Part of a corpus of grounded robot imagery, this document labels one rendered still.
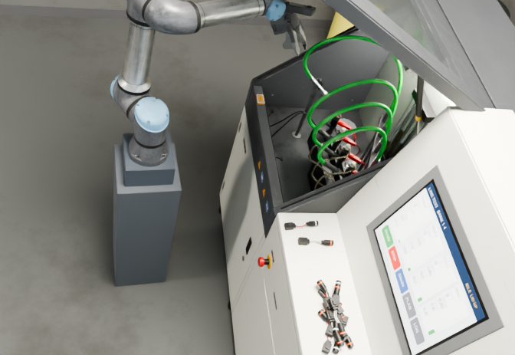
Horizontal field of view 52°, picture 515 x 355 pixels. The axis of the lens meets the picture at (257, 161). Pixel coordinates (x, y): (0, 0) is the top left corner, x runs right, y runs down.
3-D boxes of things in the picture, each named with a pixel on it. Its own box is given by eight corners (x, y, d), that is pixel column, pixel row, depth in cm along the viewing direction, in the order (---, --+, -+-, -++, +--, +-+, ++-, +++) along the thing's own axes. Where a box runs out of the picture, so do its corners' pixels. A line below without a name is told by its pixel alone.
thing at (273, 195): (245, 110, 240) (252, 85, 227) (254, 111, 241) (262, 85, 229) (264, 229, 202) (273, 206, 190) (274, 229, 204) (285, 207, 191)
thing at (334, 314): (307, 284, 171) (313, 276, 167) (338, 283, 173) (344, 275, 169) (322, 355, 157) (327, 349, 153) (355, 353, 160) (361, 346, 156)
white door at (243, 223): (219, 193, 293) (243, 108, 241) (223, 194, 293) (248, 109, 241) (231, 306, 254) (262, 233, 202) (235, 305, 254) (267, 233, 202)
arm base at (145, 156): (129, 167, 193) (130, 150, 186) (126, 136, 202) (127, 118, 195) (171, 165, 198) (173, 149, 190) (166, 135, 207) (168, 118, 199)
